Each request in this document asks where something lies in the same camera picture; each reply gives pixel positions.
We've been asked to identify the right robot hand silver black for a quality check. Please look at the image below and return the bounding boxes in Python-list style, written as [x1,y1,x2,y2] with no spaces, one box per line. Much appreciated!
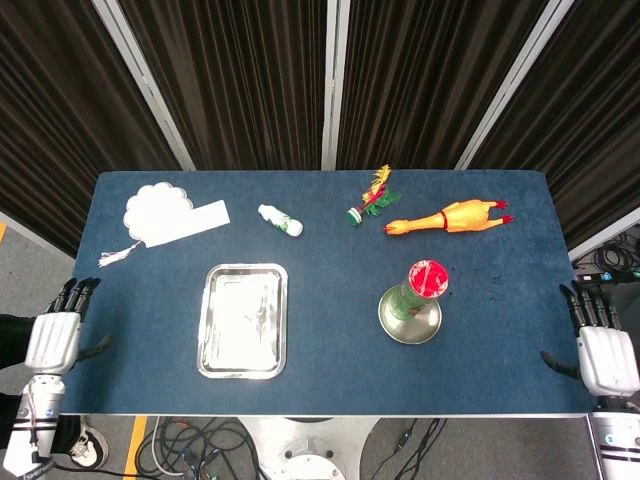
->
[539,280,640,397]

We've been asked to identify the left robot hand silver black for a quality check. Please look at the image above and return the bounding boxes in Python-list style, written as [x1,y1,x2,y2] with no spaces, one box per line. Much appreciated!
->
[23,277,114,375]

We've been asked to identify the red-lidded green can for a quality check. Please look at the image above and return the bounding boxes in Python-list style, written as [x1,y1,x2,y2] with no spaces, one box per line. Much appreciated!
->
[385,259,451,324]

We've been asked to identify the black clothing of person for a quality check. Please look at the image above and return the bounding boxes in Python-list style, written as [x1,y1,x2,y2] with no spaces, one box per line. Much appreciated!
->
[0,313,34,369]

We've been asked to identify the person in gray clothing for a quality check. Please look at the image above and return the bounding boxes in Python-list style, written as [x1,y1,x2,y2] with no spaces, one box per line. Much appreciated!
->
[613,287,640,334]

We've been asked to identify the black power strip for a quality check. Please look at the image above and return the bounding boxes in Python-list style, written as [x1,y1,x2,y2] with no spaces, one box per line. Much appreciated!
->
[573,269,640,287]

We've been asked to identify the white tassel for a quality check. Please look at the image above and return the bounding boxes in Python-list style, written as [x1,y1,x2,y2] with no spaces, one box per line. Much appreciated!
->
[97,239,144,269]

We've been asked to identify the white black sneaker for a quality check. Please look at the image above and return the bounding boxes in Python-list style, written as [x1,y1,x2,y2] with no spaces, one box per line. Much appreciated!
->
[68,424,109,467]

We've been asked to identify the rectangular steel tray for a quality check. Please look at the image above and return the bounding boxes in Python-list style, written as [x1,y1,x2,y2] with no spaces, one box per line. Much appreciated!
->
[197,263,290,380]

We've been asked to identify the white scalloped plate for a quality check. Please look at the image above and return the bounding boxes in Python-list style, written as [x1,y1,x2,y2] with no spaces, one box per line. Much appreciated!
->
[123,182,195,241]

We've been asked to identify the round steel plate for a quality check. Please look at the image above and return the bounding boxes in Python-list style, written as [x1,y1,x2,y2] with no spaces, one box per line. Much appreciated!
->
[378,283,444,345]

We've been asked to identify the white paper strip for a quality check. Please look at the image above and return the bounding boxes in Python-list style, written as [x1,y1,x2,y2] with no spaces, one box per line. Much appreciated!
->
[142,199,232,250]

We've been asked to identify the yellow rubber chicken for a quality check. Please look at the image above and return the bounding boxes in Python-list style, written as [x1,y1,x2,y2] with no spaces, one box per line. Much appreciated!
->
[383,198,515,237]

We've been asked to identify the dark brown pleated curtain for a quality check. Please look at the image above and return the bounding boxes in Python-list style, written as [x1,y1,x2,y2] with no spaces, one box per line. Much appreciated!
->
[469,0,640,251]
[337,0,552,171]
[118,0,331,171]
[0,0,182,257]

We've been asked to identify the white bottle green label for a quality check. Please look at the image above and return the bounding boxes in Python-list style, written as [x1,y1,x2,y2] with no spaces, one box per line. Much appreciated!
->
[257,203,304,238]

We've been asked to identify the blue table cloth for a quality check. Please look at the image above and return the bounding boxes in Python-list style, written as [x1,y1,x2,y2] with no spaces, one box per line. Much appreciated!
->
[47,170,609,416]

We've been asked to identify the colourful feather shuttlecock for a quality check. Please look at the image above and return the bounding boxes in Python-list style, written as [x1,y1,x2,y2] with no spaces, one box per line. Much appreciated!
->
[346,164,404,228]

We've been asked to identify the coiled black cables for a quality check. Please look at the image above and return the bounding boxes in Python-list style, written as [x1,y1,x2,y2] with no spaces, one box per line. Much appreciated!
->
[592,238,640,272]

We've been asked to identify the white floor cable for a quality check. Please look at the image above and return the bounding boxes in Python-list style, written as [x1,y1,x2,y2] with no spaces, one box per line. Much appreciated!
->
[148,417,174,476]

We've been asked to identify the black floor cable tangle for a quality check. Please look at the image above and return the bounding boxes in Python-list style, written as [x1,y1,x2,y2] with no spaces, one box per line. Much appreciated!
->
[137,417,264,480]

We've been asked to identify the black cable with inline box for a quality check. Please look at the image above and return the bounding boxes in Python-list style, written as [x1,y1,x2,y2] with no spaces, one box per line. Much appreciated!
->
[380,417,447,480]

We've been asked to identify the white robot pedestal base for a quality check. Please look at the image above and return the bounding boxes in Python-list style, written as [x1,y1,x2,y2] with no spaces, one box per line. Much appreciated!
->
[238,415,381,480]

